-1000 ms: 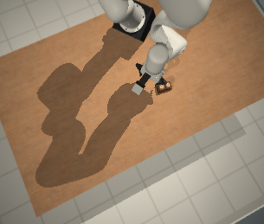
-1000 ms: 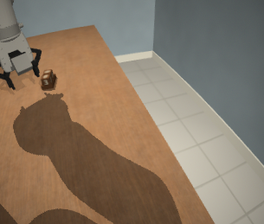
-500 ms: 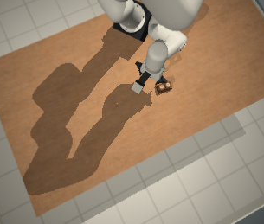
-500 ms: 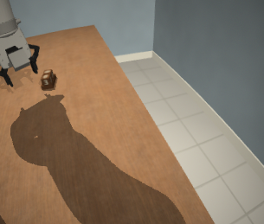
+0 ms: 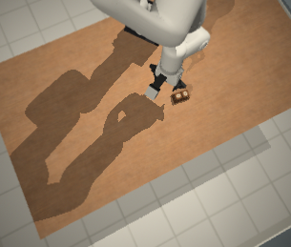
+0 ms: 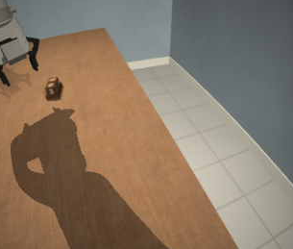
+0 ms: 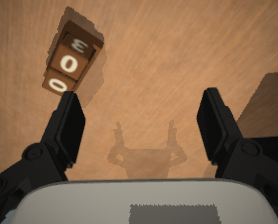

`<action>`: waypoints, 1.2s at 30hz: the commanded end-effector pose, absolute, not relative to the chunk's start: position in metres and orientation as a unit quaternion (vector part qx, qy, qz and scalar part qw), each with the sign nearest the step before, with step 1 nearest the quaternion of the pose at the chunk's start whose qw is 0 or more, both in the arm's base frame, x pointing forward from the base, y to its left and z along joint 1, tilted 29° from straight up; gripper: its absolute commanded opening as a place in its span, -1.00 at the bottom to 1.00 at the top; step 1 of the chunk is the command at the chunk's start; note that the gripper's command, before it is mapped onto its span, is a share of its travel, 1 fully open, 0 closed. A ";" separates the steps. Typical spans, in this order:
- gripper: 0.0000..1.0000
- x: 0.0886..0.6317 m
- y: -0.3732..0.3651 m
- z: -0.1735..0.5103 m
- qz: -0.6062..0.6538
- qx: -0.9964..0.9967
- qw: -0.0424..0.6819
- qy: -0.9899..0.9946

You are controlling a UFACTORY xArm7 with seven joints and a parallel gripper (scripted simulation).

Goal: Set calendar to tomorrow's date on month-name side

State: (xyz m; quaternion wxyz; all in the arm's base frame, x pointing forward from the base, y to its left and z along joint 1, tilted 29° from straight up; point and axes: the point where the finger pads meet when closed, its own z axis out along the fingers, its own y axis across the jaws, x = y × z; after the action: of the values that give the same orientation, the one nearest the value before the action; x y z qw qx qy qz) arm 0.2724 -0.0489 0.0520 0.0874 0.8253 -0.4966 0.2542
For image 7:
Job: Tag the brown calendar cube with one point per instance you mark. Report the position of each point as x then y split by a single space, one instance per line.
58 82
72 56

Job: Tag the brown wooden tray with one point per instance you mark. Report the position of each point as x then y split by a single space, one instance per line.
77 31

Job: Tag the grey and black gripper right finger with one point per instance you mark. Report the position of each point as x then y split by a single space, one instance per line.
224 145

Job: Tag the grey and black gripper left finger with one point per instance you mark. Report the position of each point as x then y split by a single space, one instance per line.
58 149

